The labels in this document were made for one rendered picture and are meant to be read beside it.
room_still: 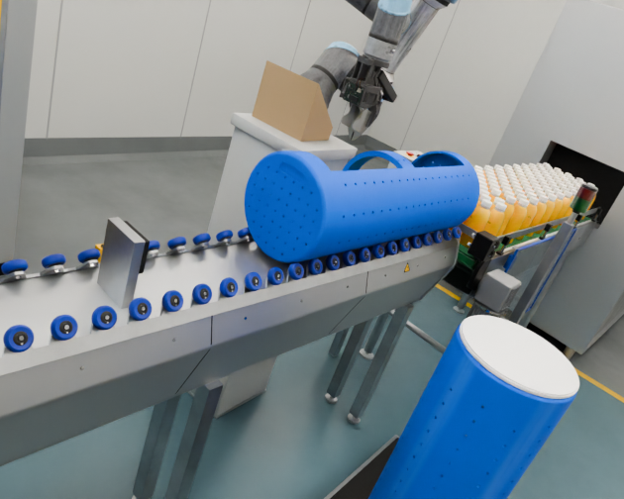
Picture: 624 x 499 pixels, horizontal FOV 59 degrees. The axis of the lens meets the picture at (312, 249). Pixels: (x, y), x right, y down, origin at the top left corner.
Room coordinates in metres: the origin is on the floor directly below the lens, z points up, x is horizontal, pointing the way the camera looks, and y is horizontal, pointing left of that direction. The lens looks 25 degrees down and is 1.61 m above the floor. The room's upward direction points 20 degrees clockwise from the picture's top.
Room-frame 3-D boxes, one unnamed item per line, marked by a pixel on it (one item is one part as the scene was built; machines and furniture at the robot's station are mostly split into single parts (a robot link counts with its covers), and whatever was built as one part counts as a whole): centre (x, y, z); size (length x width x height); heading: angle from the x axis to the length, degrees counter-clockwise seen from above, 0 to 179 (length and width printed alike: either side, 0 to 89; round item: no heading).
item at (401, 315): (1.95, -0.42, 0.31); 0.06 x 0.06 x 0.63; 55
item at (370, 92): (1.44, 0.01, 1.43); 0.09 x 0.08 x 0.12; 146
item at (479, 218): (2.08, -0.57, 0.99); 0.07 x 0.07 x 0.19
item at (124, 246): (0.95, 0.35, 1.00); 0.10 x 0.04 x 0.15; 55
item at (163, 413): (1.22, 0.25, 0.31); 0.06 x 0.06 x 0.63; 55
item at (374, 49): (1.45, 0.01, 1.51); 0.08 x 0.08 x 0.05
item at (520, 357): (1.10, -0.52, 1.03); 0.28 x 0.28 x 0.01
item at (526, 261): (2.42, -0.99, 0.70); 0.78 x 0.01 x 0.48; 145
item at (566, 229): (2.16, -0.92, 0.55); 0.04 x 0.04 x 1.10; 55
